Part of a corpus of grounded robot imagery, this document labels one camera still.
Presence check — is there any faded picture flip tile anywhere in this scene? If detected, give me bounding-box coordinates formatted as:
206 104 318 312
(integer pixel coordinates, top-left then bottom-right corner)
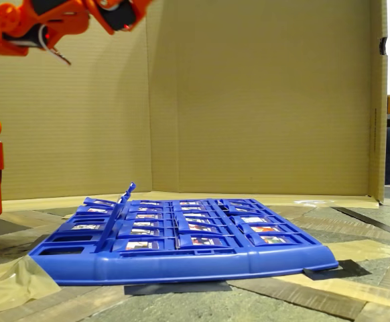
111 238 173 253
94 201 125 254

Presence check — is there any claw character flip tile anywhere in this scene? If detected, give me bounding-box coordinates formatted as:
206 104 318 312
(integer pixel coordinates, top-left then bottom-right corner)
173 200 209 207

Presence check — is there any Madame Vine flip tile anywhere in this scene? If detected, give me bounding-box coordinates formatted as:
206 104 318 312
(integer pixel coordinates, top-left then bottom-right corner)
173 205 212 213

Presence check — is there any Ice Light flip tile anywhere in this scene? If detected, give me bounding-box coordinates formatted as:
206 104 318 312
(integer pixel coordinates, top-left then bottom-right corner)
174 211 216 219

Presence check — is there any Thundershock flip tile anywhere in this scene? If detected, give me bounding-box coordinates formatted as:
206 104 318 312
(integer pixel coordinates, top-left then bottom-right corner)
174 217 221 226

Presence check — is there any Safeguard flip tile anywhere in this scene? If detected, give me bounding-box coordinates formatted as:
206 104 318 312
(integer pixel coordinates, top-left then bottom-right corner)
176 223 228 235

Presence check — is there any green villain flip tile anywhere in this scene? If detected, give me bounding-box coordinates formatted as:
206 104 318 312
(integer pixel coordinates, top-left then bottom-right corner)
223 207 266 216

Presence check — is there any Zap character card tile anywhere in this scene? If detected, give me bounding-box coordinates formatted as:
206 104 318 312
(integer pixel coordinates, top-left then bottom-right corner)
129 205 165 213

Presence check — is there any red character card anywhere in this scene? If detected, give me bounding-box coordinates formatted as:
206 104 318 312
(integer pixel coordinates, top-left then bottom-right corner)
106 193 131 237
116 182 137 219

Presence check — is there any Eric Eagle character card tile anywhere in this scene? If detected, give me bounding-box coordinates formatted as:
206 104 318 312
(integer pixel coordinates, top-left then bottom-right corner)
126 212 166 221

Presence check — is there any Atlantia character card tile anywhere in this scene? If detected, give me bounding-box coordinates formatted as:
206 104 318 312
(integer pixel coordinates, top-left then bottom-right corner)
123 219 169 229

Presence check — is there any Ultrasonic flip tile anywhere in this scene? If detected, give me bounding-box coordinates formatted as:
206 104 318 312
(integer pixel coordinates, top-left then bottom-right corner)
177 233 241 251

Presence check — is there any Mr Mist flip tile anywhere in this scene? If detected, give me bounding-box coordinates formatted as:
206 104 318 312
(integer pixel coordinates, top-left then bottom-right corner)
230 215 276 225

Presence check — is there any Sir Stretch character card tile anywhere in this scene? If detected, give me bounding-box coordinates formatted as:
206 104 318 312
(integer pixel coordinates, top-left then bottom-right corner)
117 227 171 239

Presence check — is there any Bubbles character flip tile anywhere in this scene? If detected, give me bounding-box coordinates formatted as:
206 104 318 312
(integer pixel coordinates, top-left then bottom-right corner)
238 223 291 235

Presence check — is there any Stupendous flip tile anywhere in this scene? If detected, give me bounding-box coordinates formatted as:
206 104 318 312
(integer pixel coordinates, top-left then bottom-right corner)
82 197 118 207

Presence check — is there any blue guess who game board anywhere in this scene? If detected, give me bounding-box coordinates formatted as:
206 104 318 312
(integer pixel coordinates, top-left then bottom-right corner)
28 197 339 286

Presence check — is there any Dr Ion flip tile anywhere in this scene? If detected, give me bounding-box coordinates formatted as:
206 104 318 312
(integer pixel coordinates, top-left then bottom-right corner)
75 205 115 216

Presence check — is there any Swamp character flip tile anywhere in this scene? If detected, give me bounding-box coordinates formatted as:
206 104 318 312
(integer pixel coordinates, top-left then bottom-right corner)
247 233 305 248

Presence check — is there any Blasteroid flip tile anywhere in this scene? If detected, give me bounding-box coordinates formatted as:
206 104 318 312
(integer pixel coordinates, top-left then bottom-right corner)
58 221 108 233

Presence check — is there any cardboard box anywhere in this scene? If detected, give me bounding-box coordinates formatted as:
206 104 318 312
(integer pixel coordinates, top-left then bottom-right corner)
1 190 381 213

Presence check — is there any long black tape strip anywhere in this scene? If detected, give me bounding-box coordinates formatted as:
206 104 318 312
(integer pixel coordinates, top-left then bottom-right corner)
331 206 390 242

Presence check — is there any flat brown tape patch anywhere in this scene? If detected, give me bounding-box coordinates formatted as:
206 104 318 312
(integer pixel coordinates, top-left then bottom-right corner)
327 239 390 263

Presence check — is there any crumpled brown tape patch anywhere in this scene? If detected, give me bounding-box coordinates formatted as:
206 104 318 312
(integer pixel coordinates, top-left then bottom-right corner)
0 256 62 318

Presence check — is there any brown cardboard box wall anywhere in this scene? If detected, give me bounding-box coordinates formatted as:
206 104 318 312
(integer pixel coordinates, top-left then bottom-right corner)
0 0 389 204

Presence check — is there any white servo cable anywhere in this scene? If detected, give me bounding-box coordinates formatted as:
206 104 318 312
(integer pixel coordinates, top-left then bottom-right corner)
39 28 72 66

